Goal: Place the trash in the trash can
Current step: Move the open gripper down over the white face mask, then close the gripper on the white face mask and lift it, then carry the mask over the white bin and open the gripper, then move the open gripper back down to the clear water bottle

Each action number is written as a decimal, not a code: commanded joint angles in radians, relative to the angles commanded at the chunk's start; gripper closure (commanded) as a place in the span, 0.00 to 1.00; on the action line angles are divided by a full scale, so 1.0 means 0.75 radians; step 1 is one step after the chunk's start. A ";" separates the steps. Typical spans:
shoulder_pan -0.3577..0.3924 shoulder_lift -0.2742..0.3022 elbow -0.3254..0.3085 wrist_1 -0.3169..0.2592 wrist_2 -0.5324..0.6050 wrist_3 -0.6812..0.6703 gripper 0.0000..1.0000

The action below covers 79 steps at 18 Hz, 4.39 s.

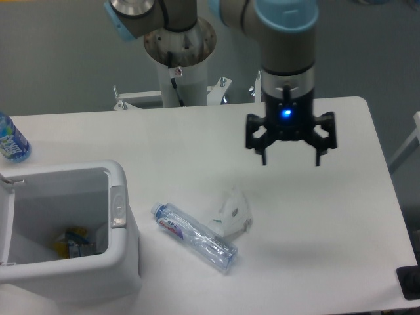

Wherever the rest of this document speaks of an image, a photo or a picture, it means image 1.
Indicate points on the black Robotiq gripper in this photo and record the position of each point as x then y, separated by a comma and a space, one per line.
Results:
291, 120

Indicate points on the crushed clear plastic water bottle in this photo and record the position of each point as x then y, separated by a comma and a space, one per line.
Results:
209, 245

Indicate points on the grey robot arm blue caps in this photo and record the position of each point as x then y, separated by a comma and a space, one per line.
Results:
285, 32

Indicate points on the yellow and blue trash wrappers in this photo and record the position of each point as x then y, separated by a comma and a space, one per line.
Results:
75, 243

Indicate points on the white plastic trash can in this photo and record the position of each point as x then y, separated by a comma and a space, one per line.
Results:
39, 203

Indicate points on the blue labelled drink bottle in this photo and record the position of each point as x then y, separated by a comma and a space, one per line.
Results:
14, 145

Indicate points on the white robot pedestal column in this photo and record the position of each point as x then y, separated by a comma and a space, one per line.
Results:
182, 58

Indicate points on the white frame at right edge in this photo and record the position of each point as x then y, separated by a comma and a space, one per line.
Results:
406, 149

